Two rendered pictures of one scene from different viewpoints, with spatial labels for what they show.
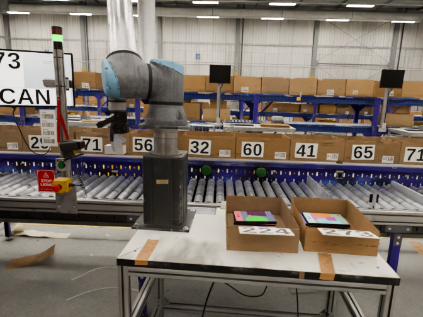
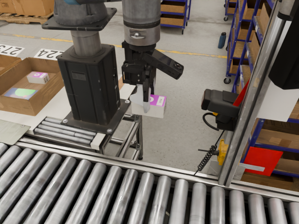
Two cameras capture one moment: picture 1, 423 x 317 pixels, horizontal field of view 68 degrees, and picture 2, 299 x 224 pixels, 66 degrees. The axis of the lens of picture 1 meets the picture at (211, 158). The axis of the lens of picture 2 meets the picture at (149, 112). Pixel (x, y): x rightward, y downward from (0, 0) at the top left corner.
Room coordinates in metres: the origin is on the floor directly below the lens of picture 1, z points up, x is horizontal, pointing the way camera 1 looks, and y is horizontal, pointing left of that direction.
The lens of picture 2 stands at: (2.22, 0.64, 1.49)
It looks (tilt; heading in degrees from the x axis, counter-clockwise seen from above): 40 degrees down; 192
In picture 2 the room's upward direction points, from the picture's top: straight up
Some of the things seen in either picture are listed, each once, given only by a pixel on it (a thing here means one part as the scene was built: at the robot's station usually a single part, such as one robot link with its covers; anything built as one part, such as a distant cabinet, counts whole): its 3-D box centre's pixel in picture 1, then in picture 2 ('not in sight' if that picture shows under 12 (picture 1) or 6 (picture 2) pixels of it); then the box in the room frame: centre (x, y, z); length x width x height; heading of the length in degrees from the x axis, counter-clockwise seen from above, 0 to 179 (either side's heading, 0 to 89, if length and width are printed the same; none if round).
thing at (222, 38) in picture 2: not in sight; (222, 39); (-1.26, 1.00, 0.12); 0.15 x 0.09 x 0.24; 176
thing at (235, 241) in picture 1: (257, 220); (30, 83); (1.32, -0.21, 0.80); 0.38 x 0.28 x 0.10; 178
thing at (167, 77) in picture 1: (164, 81); not in sight; (1.41, 0.21, 1.40); 0.17 x 0.15 x 0.18; 113
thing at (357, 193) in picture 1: (362, 197); not in sight; (1.92, -0.97, 0.72); 0.52 x 0.05 x 0.05; 179
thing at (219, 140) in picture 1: (209, 144); not in sight; (2.39, 0.02, 0.96); 0.39 x 0.29 x 0.17; 89
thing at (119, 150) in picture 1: (115, 149); (149, 105); (1.67, 0.52, 1.04); 0.10 x 0.06 x 0.05; 89
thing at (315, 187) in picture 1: (316, 190); not in sight; (1.92, -0.68, 0.76); 0.46 x 0.01 x 0.09; 179
